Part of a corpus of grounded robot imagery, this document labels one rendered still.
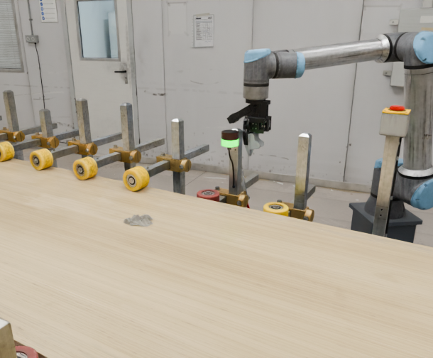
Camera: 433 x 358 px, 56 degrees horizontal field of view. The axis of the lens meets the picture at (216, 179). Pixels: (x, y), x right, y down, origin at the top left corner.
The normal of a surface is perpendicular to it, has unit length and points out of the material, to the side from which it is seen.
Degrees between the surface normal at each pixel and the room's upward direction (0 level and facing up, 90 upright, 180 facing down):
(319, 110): 90
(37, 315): 0
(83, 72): 90
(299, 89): 90
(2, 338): 90
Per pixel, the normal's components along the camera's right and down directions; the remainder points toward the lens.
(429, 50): 0.28, 0.18
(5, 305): 0.00, -0.95
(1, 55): -0.39, 0.29
